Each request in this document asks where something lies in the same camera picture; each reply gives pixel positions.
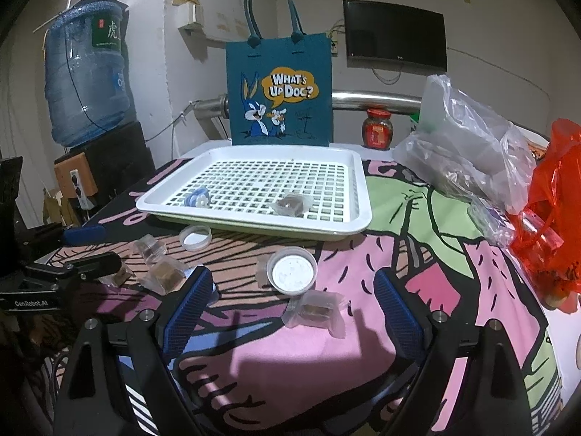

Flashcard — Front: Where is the blue water jug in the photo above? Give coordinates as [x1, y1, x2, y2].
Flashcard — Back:
[43, 1, 136, 148]

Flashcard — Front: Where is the clear plastic bag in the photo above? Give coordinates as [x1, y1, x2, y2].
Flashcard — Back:
[393, 74, 536, 215]

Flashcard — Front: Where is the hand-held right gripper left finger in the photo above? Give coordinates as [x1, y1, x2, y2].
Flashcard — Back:
[53, 266, 215, 436]

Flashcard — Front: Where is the teal cartoon tote bag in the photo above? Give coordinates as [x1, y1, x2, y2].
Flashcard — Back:
[226, 0, 334, 147]

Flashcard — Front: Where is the white wall box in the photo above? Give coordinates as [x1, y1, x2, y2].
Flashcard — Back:
[179, 0, 205, 37]

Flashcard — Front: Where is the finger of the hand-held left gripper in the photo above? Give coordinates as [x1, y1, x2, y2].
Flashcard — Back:
[16, 223, 108, 248]
[23, 252, 123, 289]

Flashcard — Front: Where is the white perforated plastic tray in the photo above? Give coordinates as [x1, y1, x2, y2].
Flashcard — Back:
[135, 146, 374, 239]

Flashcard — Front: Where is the clear ring lid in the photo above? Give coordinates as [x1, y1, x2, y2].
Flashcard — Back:
[178, 225, 212, 251]

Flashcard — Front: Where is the clear-wrapped brown snack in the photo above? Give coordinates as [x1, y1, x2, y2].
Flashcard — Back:
[134, 235, 170, 264]
[142, 259, 189, 295]
[97, 266, 134, 288]
[271, 193, 313, 218]
[281, 291, 346, 339]

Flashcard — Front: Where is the round cup with white lid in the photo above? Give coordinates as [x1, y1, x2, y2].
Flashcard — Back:
[265, 248, 318, 295]

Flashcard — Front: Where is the steel rail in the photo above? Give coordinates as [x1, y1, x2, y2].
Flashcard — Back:
[193, 91, 420, 121]

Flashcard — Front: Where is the red plastic bag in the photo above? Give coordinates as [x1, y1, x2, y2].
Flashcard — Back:
[508, 118, 581, 300]

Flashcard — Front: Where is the black wall monitor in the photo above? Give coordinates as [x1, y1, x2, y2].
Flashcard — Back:
[342, 0, 448, 73]

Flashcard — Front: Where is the blue plastic clip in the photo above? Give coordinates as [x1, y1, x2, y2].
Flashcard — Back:
[183, 188, 212, 210]

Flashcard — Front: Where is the red-lid glass jar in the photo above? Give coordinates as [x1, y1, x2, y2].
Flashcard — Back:
[362, 108, 394, 150]

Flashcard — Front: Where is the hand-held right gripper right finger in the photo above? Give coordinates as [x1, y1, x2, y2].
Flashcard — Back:
[373, 268, 534, 436]

